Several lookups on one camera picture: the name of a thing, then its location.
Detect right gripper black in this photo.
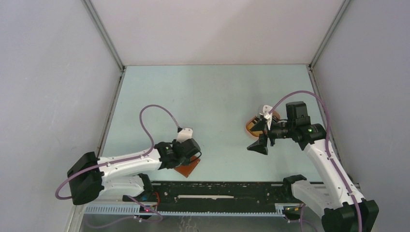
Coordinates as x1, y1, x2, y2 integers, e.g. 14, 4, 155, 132
247, 117, 294, 155

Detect pink oval tray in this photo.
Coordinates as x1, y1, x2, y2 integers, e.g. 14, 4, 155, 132
245, 110, 284, 139

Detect brown leather card holder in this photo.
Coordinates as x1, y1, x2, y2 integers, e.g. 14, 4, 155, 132
174, 156, 201, 178

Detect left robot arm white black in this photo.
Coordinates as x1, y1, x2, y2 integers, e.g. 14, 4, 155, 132
67, 138, 202, 205

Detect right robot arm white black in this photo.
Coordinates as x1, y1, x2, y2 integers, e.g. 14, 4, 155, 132
247, 101, 379, 232

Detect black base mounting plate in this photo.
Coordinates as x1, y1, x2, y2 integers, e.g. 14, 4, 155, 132
134, 181, 302, 214

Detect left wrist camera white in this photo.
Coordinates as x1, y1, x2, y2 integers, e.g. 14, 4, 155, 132
176, 127, 193, 143

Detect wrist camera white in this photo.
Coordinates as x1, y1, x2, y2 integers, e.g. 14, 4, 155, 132
259, 104, 273, 130
176, 127, 193, 143

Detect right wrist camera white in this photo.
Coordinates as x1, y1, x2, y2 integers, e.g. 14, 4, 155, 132
259, 104, 273, 130

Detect grey cable duct rail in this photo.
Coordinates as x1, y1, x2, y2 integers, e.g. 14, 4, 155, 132
84, 204, 286, 218

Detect aluminium frame post left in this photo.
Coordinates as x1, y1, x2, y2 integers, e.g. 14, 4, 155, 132
81, 0, 125, 72

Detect aluminium frame post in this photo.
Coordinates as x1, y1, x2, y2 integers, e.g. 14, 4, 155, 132
309, 0, 352, 69
81, 0, 125, 72

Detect aluminium frame post right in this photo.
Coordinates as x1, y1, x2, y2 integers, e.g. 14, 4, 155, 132
309, 0, 352, 69

